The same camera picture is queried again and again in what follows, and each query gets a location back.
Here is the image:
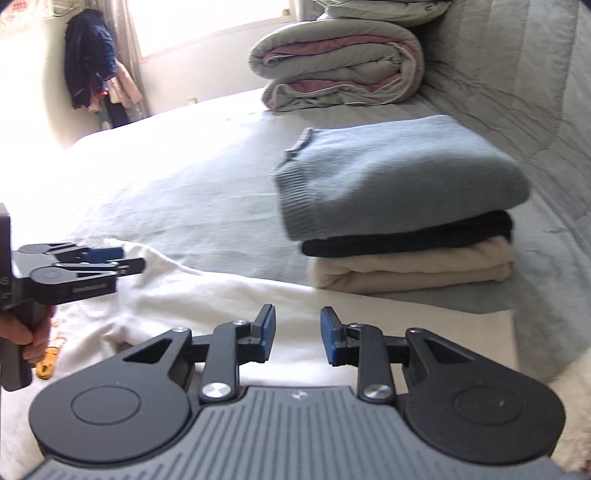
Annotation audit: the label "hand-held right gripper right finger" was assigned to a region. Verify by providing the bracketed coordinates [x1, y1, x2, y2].
[320, 305, 476, 406]

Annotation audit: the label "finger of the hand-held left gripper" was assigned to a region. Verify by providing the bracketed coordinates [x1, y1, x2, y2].
[46, 241, 125, 265]
[54, 257, 147, 280]

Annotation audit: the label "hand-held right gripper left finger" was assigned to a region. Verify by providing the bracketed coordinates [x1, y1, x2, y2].
[121, 304, 278, 404]

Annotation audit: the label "white sweatshirt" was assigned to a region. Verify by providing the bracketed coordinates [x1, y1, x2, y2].
[0, 237, 518, 462]

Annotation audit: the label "person's left hand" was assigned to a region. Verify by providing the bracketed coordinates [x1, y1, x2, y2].
[0, 308, 56, 365]

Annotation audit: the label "folded cream garment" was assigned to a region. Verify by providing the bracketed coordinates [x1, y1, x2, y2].
[310, 236, 515, 296]

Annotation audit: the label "folded black garment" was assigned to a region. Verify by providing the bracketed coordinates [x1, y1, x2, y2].
[301, 210, 514, 258]

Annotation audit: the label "hanging dark trousers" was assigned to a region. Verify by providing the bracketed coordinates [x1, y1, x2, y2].
[99, 90, 130, 130]

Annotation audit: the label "hanging pink garment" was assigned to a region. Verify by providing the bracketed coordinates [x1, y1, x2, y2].
[107, 60, 143, 108]

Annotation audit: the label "folded grey sweater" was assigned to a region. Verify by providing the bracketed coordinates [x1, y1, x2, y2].
[273, 114, 532, 241]

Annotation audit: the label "hanging dark blue garment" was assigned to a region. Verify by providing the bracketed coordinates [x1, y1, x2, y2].
[65, 10, 120, 110]

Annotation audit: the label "grey floral curtain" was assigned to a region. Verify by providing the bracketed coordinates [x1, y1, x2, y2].
[104, 0, 151, 125]

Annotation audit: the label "white fluffy blanket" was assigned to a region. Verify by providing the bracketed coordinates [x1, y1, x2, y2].
[549, 346, 591, 472]

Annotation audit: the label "folded grey pink duvet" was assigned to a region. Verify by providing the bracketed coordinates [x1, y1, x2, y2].
[248, 21, 426, 112]

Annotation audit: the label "grey quilted headboard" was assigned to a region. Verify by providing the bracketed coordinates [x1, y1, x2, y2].
[416, 0, 591, 384]

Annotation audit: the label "pink grey pillow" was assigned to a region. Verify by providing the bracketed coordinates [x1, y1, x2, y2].
[314, 0, 455, 26]

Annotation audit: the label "white wall hanging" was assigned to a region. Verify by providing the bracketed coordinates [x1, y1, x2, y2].
[7, 0, 70, 20]

